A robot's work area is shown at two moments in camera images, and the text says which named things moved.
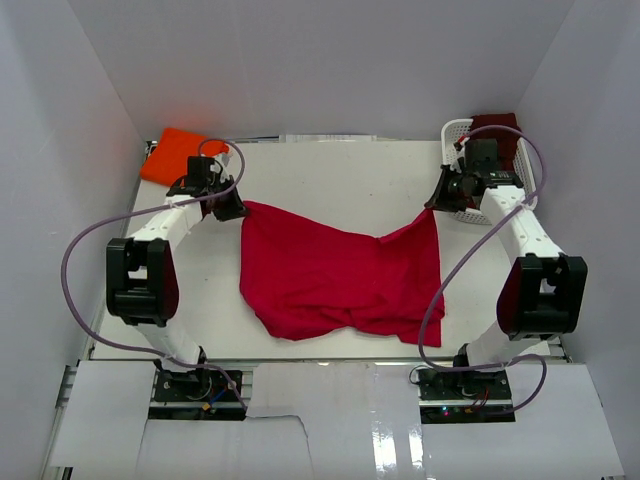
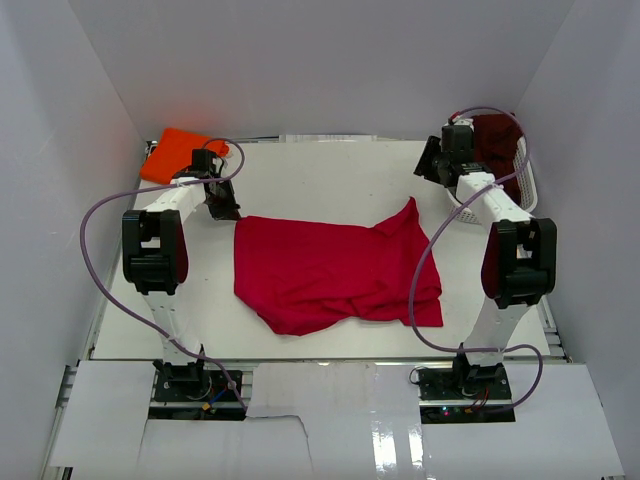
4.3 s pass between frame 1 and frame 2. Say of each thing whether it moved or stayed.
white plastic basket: stayed
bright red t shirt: moved
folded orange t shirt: stayed
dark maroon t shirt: stayed
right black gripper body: moved
